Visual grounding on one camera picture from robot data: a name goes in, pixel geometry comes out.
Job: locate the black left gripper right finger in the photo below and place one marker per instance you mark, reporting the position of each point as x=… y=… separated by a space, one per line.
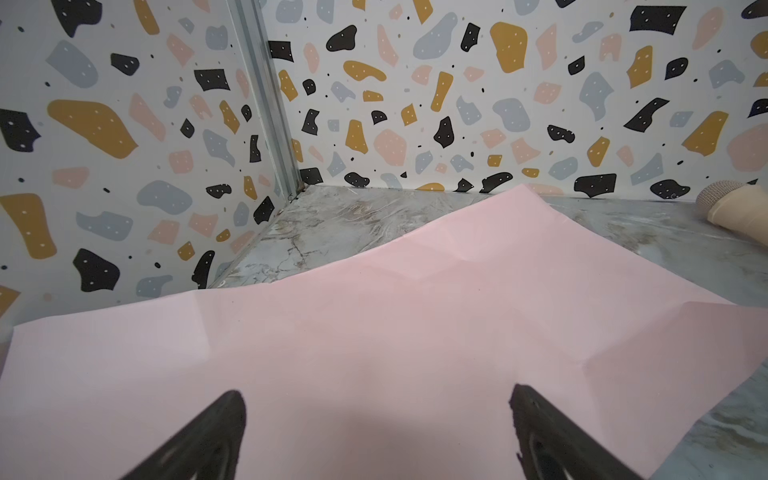
x=552 y=446

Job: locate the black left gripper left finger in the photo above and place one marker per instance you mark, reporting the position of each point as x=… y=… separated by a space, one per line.
x=206 y=448

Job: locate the pink wrapping paper sheet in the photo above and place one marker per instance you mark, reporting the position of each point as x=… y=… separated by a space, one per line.
x=397 y=363

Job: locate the beige toy microphone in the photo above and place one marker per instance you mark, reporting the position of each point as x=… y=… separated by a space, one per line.
x=736 y=206

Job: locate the aluminium corner post left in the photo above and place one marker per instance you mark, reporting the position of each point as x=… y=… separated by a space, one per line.
x=252 y=37

